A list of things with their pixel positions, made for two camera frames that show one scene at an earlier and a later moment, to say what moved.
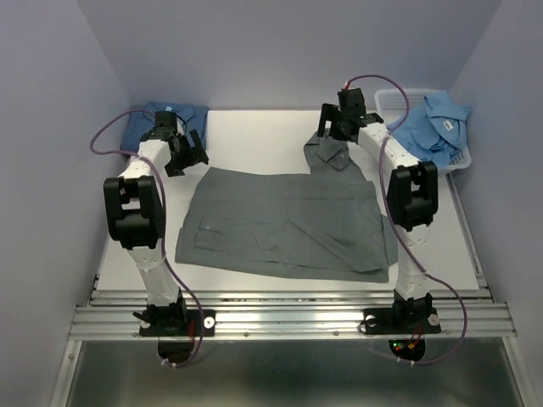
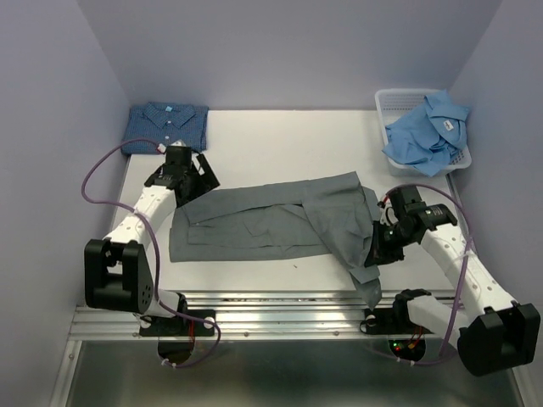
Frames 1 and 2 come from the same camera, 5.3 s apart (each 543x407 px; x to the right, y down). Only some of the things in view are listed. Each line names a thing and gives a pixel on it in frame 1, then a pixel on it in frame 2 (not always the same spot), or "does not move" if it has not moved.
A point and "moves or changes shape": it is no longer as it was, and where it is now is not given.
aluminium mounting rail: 291,313 does not move
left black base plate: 190,327 does not move
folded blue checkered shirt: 193,117 does not move
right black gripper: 328,112 to 378,253
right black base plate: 399,320 does not move
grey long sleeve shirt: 326,224 moves or changes shape
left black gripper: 194,155 to 206,182
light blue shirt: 435,131 does not move
